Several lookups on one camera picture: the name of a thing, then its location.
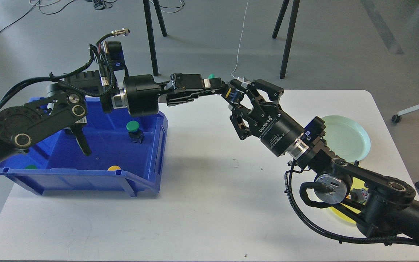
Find black tripod legs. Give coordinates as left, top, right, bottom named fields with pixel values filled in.
left=272, top=0, right=302, bottom=80
left=143, top=0, right=168, bottom=77

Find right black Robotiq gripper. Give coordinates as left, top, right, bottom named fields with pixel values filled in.
left=230, top=79, right=308, bottom=159

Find right black tripod legs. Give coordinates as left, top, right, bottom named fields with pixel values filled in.
left=272, top=0, right=302, bottom=80

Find yellow plate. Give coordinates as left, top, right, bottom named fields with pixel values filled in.
left=329, top=178, right=367, bottom=225

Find green button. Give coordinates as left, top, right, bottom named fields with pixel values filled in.
left=126, top=120, right=144, bottom=144
left=208, top=74, right=243, bottom=108

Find left black tripod legs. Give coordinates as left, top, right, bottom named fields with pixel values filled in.
left=143, top=0, right=168, bottom=77

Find green button front corner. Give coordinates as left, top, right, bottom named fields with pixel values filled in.
left=25, top=164, right=38, bottom=170

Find yellow button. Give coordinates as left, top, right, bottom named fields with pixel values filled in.
left=350, top=188, right=369, bottom=204

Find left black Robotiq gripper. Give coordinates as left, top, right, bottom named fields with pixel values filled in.
left=111, top=74, right=231, bottom=117

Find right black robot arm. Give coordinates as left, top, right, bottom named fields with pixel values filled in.
left=222, top=79, right=419, bottom=246

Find pale green plate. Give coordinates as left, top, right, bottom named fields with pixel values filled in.
left=322, top=115, right=371, bottom=162

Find yellow button front edge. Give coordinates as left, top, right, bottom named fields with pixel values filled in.
left=107, top=165, right=121, bottom=171

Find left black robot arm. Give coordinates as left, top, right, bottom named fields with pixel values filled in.
left=0, top=28, right=228, bottom=162

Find black floor cables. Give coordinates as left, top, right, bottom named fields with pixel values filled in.
left=0, top=0, right=186, bottom=61

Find blue plastic bin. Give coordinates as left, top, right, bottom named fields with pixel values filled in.
left=0, top=98, right=168, bottom=197

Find white cable with plug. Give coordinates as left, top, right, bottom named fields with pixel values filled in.
left=231, top=0, right=250, bottom=83

